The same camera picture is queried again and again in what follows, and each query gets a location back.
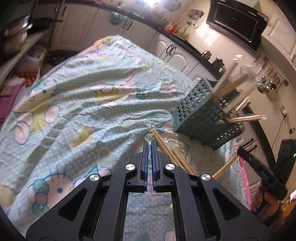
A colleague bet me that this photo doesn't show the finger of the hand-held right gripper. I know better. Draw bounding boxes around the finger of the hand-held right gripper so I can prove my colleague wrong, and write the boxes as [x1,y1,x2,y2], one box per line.
[237,147,262,173]

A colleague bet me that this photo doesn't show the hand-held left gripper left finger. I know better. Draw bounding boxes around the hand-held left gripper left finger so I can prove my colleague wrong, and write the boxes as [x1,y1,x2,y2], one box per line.
[25,140,149,241]

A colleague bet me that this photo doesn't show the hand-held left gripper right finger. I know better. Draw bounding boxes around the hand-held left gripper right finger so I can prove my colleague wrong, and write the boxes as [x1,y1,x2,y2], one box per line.
[151,140,273,241]

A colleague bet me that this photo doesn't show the pile of wooden chopsticks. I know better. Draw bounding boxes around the pile of wooden chopsticks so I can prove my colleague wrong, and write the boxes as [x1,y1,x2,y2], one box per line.
[170,146,238,179]

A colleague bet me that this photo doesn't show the green plastic utensil basket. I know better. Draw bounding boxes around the green plastic utensil basket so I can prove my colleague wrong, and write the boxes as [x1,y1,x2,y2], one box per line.
[172,76,245,151]

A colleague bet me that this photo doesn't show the row of hanging kitchen utensils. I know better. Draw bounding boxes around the row of hanging kitchen utensils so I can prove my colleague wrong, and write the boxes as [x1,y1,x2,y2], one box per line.
[254,65,281,100]

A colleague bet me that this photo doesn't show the person's right hand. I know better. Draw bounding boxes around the person's right hand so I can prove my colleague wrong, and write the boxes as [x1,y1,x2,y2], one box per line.
[255,185,281,222]

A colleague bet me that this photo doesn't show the cartoon printed blue bedsheet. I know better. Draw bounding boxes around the cartoon printed blue bedsheet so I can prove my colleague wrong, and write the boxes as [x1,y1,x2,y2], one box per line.
[0,35,252,241]

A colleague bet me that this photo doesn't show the dark metal pot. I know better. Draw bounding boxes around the dark metal pot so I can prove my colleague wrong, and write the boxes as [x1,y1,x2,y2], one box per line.
[212,57,225,71]

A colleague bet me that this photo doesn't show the small metal kettle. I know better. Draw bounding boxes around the small metal kettle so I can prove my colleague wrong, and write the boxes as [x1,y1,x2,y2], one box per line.
[200,49,212,61]

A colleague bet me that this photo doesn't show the black countertop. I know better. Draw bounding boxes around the black countertop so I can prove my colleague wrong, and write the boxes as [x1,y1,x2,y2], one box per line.
[58,0,278,163]

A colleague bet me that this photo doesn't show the dark shoes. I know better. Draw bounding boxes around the dark shoes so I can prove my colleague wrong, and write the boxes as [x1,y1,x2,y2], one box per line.
[49,49,77,66]

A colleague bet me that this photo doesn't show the group of condiment bottles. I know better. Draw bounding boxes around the group of condiment bottles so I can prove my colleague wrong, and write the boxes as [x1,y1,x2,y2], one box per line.
[166,21,184,36]

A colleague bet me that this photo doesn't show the black range hood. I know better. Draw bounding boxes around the black range hood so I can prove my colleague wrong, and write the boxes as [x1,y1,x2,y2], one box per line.
[206,0,269,52]

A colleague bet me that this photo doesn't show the tub of brown eggs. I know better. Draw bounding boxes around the tub of brown eggs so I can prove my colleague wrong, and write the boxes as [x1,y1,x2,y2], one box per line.
[14,71,38,87]

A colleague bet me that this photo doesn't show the white bin with pink lid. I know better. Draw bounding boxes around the white bin with pink lid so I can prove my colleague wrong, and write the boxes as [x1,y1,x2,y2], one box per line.
[0,82,26,124]

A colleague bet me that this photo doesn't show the teal hanging plastic bag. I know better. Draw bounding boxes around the teal hanging plastic bag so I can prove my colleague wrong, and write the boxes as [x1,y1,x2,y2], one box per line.
[110,10,127,25]

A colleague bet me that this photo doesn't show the white base cabinets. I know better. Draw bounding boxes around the white base cabinets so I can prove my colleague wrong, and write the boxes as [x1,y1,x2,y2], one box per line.
[49,0,278,164]

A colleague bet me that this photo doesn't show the small hanging utensil set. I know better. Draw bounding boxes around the small hanging utensil set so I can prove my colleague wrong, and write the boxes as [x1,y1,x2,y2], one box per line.
[187,9,204,25]

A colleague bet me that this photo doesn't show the clear plastic container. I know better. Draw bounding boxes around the clear plastic container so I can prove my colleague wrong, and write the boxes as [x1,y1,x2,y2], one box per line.
[30,44,47,61]

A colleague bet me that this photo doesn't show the metal shelf rack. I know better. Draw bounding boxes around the metal shelf rack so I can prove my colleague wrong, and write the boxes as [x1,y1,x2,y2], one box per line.
[0,25,54,78]

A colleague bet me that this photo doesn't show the black frying pan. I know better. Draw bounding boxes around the black frying pan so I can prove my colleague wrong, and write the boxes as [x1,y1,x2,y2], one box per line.
[27,17,64,31]

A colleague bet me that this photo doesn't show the large stainless steel pot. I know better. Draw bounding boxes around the large stainless steel pot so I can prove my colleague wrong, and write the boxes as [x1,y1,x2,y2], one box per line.
[2,28,29,56]

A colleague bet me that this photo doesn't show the stainless steel pot with lid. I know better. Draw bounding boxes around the stainless steel pot with lid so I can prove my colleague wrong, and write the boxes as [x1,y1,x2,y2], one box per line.
[3,14,33,37]

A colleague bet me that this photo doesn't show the white power cable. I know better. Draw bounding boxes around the white power cable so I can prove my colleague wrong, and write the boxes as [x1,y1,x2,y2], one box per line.
[276,115,287,142]

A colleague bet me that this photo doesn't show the metal utensil rail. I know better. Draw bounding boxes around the metal utensil rail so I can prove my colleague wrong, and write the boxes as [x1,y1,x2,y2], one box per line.
[262,56,290,88]

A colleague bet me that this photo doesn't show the white wall cabinet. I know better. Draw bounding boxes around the white wall cabinet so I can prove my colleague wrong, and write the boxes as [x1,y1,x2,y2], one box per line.
[261,13,296,63]

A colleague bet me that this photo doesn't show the round wall vent fan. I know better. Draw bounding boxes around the round wall vent fan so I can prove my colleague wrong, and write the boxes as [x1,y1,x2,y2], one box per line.
[165,0,181,12]

